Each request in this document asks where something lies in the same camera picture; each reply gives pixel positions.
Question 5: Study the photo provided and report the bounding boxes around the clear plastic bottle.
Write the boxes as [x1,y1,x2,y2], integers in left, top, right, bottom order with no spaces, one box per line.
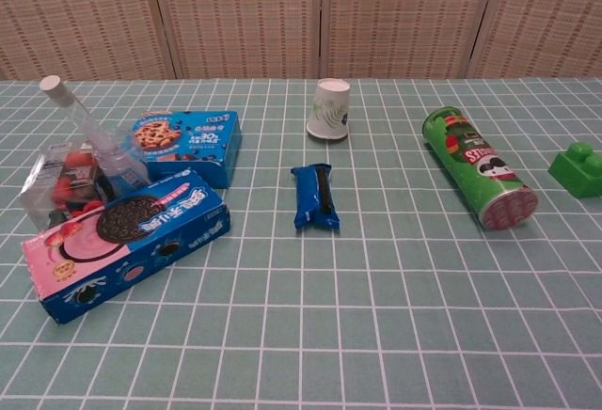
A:
[40,74,151,189]

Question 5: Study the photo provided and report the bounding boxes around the blue Oreo snack pack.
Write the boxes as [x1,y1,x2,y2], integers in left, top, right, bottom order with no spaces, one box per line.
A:
[290,163,341,231]

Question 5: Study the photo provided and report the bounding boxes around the white paper cup green leaves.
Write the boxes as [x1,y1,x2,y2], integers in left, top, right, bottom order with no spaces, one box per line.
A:
[306,78,352,142]

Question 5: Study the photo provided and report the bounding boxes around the blue chocolate chip cookie box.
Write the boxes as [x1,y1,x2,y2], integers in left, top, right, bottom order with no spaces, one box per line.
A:
[131,109,244,189]

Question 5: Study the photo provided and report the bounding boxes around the green checked tablecloth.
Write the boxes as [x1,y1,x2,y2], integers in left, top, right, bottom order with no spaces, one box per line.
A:
[0,78,602,410]

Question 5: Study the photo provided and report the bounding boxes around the pink and blue Oreo box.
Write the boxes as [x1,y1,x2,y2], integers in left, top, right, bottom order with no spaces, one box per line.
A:
[18,168,232,325]

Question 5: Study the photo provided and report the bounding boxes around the green Pringles can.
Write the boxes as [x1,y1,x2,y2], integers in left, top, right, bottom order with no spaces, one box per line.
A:
[420,106,539,232]

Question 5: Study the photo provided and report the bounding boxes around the woven folding screen panel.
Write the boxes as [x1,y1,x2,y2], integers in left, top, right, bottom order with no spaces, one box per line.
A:
[321,0,502,80]
[148,0,325,80]
[469,0,602,80]
[0,0,182,81]

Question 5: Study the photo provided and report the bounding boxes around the green toy brick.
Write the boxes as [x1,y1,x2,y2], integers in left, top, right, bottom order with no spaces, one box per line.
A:
[547,140,602,199]

